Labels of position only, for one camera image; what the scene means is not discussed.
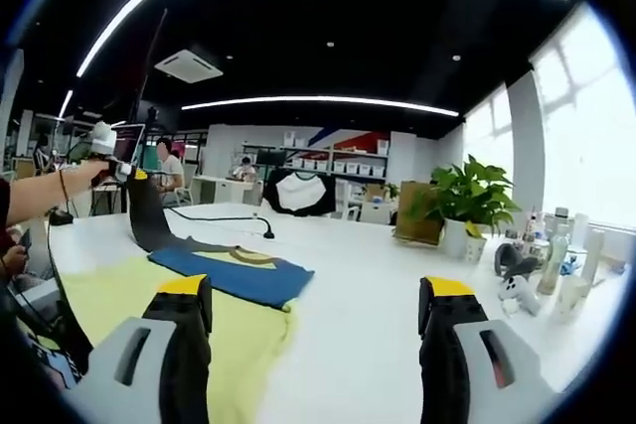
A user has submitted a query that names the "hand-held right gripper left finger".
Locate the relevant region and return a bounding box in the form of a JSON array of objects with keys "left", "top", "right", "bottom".
[{"left": 81, "top": 273, "right": 214, "bottom": 424}]

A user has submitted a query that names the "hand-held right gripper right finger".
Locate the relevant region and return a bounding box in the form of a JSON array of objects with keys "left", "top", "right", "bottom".
[{"left": 418, "top": 275, "right": 553, "bottom": 424}]

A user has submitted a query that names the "dark grey cloth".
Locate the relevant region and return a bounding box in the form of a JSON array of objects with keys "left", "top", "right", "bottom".
[{"left": 58, "top": 173, "right": 316, "bottom": 424}]

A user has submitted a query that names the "person's left hand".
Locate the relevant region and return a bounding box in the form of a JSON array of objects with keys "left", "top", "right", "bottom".
[{"left": 68, "top": 157, "right": 120, "bottom": 192}]

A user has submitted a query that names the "open silver laptop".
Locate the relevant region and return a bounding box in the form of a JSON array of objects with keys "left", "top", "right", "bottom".
[{"left": 114, "top": 123, "right": 147, "bottom": 166}]

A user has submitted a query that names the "long ceiling light strip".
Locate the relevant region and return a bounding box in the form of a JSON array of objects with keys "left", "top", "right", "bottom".
[
  {"left": 181, "top": 95, "right": 459, "bottom": 118},
  {"left": 77, "top": 0, "right": 220, "bottom": 77}
]

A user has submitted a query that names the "white handheld controller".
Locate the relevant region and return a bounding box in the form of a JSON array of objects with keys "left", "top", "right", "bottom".
[{"left": 499, "top": 274, "right": 542, "bottom": 317}]

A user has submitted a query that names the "white cabinet desk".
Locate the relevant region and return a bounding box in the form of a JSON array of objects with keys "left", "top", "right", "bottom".
[{"left": 191, "top": 175, "right": 262, "bottom": 207}]

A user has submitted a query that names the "white cup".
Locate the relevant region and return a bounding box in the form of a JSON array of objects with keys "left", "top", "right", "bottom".
[{"left": 551, "top": 275, "right": 590, "bottom": 324}]

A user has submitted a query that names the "ceiling air conditioner vent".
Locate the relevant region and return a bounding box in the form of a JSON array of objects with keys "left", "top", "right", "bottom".
[{"left": 153, "top": 49, "right": 225, "bottom": 83}]

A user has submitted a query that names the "tall beige bottle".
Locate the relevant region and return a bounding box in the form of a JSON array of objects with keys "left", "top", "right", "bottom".
[{"left": 536, "top": 223, "right": 570, "bottom": 295}]

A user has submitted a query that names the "dark grey headset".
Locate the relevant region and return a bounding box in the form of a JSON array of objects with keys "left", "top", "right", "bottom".
[{"left": 494, "top": 243, "right": 541, "bottom": 282}]

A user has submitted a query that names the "grey white office chair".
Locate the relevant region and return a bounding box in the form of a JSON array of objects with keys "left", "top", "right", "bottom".
[{"left": 9, "top": 274, "right": 66, "bottom": 326}]

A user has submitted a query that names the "black monitor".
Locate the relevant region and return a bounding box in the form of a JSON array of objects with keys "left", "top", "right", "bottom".
[{"left": 255, "top": 148, "right": 287, "bottom": 166}]

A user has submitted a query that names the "row of small jars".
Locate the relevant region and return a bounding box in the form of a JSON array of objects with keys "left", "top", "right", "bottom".
[{"left": 505, "top": 227, "right": 551, "bottom": 246}]

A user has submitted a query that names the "tall white cylinder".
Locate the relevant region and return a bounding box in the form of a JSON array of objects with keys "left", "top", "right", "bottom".
[{"left": 580, "top": 228, "right": 606, "bottom": 284}]

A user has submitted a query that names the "white bottle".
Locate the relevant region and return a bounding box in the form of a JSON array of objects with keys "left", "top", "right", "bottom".
[{"left": 570, "top": 212, "right": 591, "bottom": 251}]

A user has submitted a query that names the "black and white raglan shirt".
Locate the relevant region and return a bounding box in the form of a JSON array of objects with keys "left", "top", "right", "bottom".
[{"left": 262, "top": 169, "right": 337, "bottom": 217}]

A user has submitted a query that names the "brown cardboard board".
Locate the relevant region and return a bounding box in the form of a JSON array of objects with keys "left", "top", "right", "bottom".
[{"left": 395, "top": 180, "right": 443, "bottom": 245}]

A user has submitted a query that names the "green potted plant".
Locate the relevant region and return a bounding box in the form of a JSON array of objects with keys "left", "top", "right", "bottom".
[{"left": 429, "top": 154, "right": 521, "bottom": 264}]

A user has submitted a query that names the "row of white storage bins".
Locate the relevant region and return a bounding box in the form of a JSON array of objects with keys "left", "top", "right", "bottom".
[{"left": 290, "top": 158, "right": 387, "bottom": 177}]

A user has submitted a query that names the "white plastic chair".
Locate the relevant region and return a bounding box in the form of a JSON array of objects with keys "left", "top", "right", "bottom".
[{"left": 335, "top": 180, "right": 364, "bottom": 220}]

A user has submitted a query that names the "grey storage shelf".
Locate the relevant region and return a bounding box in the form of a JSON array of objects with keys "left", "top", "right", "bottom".
[{"left": 241, "top": 130, "right": 392, "bottom": 180}]

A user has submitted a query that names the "large bright window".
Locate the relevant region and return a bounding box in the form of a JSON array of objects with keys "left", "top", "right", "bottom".
[
  {"left": 462, "top": 83, "right": 516, "bottom": 182},
  {"left": 529, "top": 4, "right": 636, "bottom": 231}
]

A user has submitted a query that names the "black power cable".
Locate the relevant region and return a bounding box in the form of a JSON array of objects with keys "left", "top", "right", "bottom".
[{"left": 163, "top": 205, "right": 277, "bottom": 241}]

